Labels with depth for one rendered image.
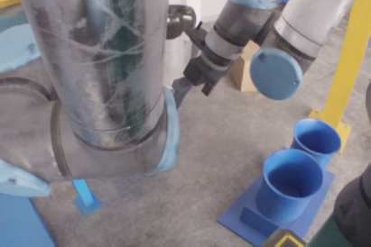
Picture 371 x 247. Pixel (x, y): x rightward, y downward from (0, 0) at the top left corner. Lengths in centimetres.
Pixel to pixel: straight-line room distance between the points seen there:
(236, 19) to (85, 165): 41
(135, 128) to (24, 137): 12
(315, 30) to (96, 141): 31
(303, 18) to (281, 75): 10
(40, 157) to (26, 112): 5
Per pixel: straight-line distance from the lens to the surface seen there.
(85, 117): 17
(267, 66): 39
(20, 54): 31
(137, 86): 15
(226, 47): 57
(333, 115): 193
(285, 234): 99
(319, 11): 37
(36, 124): 26
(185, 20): 199
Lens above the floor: 115
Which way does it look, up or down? 35 degrees down
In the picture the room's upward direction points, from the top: 1 degrees clockwise
